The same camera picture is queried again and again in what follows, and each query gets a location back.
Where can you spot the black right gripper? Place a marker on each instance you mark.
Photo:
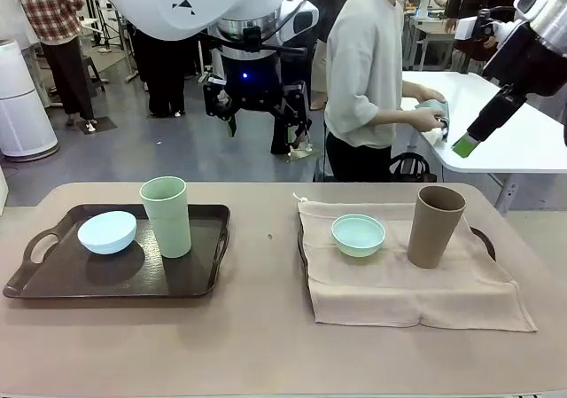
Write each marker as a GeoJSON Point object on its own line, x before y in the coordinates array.
{"type": "Point", "coordinates": [527, 61]}

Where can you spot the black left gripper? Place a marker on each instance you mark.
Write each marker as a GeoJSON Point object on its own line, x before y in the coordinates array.
{"type": "Point", "coordinates": [252, 83]}

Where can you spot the tall brown cup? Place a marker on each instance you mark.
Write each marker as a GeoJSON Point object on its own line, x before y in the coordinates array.
{"type": "Point", "coordinates": [432, 234]}

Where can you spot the tall green cup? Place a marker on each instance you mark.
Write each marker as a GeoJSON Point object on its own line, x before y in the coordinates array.
{"type": "Point", "coordinates": [173, 229]}

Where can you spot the mint green bowl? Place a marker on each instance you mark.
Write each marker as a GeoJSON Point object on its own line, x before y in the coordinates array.
{"type": "Point", "coordinates": [359, 240]}

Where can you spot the beige cloth mat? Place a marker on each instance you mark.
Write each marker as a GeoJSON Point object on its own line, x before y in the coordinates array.
{"type": "Point", "coordinates": [398, 291]}

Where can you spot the light blue bowl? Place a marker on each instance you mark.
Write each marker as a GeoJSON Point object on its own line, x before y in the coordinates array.
{"type": "Point", "coordinates": [106, 238]}

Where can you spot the person's left forearm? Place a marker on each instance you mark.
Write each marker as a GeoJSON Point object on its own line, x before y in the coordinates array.
{"type": "Point", "coordinates": [409, 90]}

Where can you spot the person's right forearm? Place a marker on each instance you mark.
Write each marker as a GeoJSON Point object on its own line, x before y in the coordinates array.
{"type": "Point", "coordinates": [398, 115]}

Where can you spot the dark floor mat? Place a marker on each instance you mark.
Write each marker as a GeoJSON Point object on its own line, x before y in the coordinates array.
{"type": "Point", "coordinates": [102, 124]}

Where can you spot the dark brown serving tray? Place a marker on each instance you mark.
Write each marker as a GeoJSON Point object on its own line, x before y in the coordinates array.
{"type": "Point", "coordinates": [303, 260]}
{"type": "Point", "coordinates": [111, 278]}

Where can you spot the person's right hand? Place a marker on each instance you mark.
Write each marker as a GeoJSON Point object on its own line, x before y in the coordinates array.
{"type": "Point", "coordinates": [430, 119]}

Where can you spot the person's left hand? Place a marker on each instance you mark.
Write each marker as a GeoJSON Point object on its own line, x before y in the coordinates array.
{"type": "Point", "coordinates": [430, 95]}

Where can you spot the large white table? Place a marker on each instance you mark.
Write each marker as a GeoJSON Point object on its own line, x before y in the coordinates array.
{"type": "Point", "coordinates": [500, 150]}

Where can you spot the metal floor plate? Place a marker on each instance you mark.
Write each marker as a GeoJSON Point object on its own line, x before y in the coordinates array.
{"type": "Point", "coordinates": [301, 155]}

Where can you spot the bystander in khaki trousers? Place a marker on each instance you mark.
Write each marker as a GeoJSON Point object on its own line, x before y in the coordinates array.
{"type": "Point", "coordinates": [319, 74]}

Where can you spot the grey plastic stool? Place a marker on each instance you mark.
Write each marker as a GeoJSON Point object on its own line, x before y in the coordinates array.
{"type": "Point", "coordinates": [321, 169]}

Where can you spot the black bag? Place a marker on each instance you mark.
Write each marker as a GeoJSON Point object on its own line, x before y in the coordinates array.
{"type": "Point", "coordinates": [412, 167]}

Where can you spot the white background desk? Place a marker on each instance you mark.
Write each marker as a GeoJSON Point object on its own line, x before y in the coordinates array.
{"type": "Point", "coordinates": [434, 39]}

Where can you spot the bystander in blue plaid shirt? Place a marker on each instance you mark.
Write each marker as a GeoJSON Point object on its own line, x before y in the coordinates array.
{"type": "Point", "coordinates": [159, 74]}

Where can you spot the person in cream shirt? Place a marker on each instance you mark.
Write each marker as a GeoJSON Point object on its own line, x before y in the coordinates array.
{"type": "Point", "coordinates": [363, 70]}

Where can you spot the small black stool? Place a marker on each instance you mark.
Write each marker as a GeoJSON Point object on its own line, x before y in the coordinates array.
{"type": "Point", "coordinates": [90, 67]}

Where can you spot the bystander in red plaid shirt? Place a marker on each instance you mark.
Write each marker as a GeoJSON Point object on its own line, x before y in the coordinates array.
{"type": "Point", "coordinates": [48, 12]}

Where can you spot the white air purifier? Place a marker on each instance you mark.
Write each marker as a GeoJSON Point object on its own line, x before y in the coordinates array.
{"type": "Point", "coordinates": [22, 114]}

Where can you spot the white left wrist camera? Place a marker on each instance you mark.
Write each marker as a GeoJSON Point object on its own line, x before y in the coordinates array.
{"type": "Point", "coordinates": [215, 79]}

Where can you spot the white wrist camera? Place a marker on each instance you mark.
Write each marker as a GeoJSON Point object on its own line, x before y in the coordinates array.
{"type": "Point", "coordinates": [466, 28]}
{"type": "Point", "coordinates": [215, 79]}

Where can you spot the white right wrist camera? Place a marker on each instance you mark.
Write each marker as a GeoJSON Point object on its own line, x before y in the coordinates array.
{"type": "Point", "coordinates": [466, 28]}

